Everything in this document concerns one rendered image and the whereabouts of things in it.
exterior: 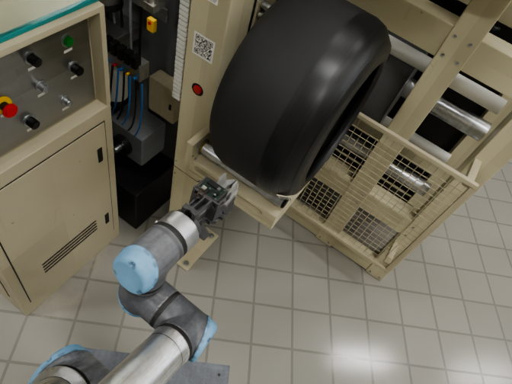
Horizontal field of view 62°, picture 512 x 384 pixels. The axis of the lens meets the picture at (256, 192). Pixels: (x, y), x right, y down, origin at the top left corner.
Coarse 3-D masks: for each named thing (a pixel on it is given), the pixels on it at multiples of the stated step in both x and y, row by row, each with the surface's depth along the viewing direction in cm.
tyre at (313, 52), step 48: (288, 0) 104; (336, 0) 108; (240, 48) 105; (288, 48) 99; (336, 48) 98; (384, 48) 108; (240, 96) 103; (288, 96) 99; (336, 96) 99; (240, 144) 110; (288, 144) 103; (336, 144) 144; (288, 192) 120
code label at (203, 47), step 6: (198, 36) 123; (198, 42) 124; (204, 42) 123; (210, 42) 122; (198, 48) 126; (204, 48) 125; (210, 48) 123; (198, 54) 127; (204, 54) 126; (210, 54) 125; (210, 60) 126
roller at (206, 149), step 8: (208, 144) 143; (200, 152) 144; (208, 152) 142; (216, 160) 142; (224, 168) 142; (240, 176) 140; (248, 184) 140; (264, 192) 138; (272, 200) 138; (280, 200) 137; (288, 200) 139
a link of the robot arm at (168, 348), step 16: (176, 304) 88; (192, 304) 91; (160, 320) 87; (176, 320) 85; (192, 320) 87; (208, 320) 88; (160, 336) 81; (176, 336) 82; (192, 336) 84; (208, 336) 86; (144, 352) 77; (160, 352) 78; (176, 352) 80; (192, 352) 84; (128, 368) 73; (144, 368) 74; (160, 368) 76; (176, 368) 80
